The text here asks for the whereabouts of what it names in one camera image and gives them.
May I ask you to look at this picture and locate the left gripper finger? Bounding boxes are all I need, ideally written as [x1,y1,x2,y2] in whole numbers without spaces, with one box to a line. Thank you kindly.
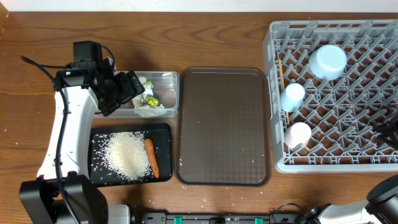
[115,72,132,105]
[126,71,145,101]

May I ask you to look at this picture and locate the green and silver wrapper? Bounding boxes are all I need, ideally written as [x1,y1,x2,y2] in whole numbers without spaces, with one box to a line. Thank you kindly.
[139,81,159,108]

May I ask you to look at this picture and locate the white paper napkin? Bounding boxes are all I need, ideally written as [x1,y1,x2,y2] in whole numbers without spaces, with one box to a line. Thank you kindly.
[132,77,165,118]

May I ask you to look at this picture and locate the orange carrot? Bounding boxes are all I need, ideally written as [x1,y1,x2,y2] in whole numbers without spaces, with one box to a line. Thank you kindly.
[144,138,160,179]

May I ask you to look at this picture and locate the white rice pile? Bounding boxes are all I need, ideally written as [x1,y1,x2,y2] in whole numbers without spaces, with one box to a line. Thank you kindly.
[91,131,151,183]

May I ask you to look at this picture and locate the pink cup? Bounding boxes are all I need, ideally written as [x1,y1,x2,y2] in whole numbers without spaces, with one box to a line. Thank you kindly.
[284,122,312,148]

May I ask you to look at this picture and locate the light blue bowl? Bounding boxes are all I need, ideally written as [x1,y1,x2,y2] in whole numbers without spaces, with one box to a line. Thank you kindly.
[308,45,348,80]

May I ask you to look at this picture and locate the light blue cup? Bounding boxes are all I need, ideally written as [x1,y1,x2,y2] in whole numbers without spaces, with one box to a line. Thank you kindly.
[280,83,305,113]

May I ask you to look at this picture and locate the wooden chopstick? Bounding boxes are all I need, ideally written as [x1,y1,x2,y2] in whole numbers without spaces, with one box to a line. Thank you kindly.
[278,59,285,91]
[285,111,290,125]

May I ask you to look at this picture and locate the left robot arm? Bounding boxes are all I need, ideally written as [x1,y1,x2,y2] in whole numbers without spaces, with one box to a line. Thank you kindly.
[19,40,145,223]

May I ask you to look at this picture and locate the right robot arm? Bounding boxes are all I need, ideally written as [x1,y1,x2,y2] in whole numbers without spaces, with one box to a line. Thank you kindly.
[293,113,397,223]

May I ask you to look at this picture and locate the grey dishwasher rack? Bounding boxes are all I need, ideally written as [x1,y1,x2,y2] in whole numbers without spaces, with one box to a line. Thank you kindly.
[263,19,397,174]

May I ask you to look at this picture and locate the clear plastic bin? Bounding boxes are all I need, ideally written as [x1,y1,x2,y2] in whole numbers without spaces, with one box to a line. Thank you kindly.
[106,71,180,119]

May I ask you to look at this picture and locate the black tray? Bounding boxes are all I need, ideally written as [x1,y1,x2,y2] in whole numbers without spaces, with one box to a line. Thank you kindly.
[88,123,172,187]

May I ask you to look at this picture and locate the brown serving tray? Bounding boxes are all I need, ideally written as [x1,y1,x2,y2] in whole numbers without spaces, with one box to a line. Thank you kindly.
[176,67,271,187]

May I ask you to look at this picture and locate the left black cable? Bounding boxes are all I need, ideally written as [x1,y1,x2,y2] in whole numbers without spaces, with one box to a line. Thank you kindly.
[21,45,116,224]

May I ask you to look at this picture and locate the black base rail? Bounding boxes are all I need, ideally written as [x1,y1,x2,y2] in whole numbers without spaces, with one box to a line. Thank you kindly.
[107,203,312,224]

